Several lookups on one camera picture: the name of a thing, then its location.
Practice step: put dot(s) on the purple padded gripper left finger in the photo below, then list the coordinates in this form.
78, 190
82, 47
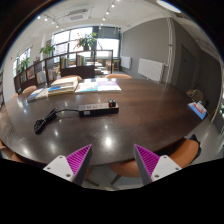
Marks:
72, 167

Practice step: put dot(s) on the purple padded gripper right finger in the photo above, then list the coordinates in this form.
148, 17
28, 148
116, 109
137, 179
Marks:
153, 167

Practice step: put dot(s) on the orange chair front right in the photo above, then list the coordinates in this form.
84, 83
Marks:
188, 151

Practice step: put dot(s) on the black power strip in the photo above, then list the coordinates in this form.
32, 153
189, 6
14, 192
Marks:
97, 109

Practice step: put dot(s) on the orange chair front left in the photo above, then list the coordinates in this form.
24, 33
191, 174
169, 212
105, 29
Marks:
6, 153

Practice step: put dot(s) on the blue box on floor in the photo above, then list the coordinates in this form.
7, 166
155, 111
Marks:
198, 109

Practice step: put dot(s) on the blue cover book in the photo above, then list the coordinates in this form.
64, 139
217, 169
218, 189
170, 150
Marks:
38, 94

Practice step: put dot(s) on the stack of books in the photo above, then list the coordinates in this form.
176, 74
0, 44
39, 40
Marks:
62, 86

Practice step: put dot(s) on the light blue magazine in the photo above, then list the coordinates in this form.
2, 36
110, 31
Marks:
87, 87

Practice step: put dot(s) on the purple white magazine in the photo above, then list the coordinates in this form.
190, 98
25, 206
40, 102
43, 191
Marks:
108, 86

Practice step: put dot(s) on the orange chair far middle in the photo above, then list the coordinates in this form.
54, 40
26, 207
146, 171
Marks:
72, 76

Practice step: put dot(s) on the orange chair far right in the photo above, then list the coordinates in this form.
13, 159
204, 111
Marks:
123, 76

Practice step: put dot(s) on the dark wooden bookshelf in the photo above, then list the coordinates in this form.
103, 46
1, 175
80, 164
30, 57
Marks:
86, 64

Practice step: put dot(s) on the small potted plant left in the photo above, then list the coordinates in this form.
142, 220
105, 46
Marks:
47, 50

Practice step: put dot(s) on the potted plant on shelf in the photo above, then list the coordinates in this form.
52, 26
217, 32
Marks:
86, 41

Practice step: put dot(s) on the ceiling air conditioner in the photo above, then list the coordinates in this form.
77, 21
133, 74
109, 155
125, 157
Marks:
77, 15

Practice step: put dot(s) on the white wall radiator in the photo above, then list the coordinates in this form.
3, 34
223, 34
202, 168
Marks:
151, 69

